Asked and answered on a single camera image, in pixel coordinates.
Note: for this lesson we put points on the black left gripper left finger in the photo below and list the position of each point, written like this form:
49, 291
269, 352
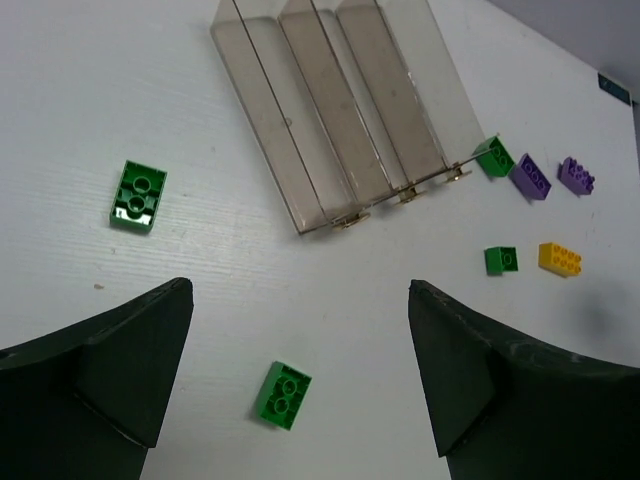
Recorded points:
88, 401

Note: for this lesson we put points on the purple lego brick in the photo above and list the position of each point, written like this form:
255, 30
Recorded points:
575, 177
529, 179

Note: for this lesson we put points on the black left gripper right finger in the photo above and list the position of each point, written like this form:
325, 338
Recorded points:
505, 405

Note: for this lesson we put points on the clear bin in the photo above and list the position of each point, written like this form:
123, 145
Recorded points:
283, 117
343, 103
415, 86

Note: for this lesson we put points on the dark label sticker right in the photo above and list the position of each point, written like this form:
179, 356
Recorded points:
614, 89

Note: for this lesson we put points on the clear right bin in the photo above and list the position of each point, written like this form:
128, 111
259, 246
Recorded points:
415, 86

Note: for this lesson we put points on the clear left bin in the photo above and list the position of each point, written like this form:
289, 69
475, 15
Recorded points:
283, 117

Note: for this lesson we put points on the yellow rectangular lego brick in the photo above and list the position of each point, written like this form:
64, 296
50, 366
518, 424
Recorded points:
559, 260

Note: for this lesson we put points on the small green lego brick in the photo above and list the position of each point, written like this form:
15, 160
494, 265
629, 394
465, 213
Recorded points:
500, 260

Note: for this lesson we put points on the clear middle bin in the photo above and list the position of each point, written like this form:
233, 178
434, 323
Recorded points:
343, 103

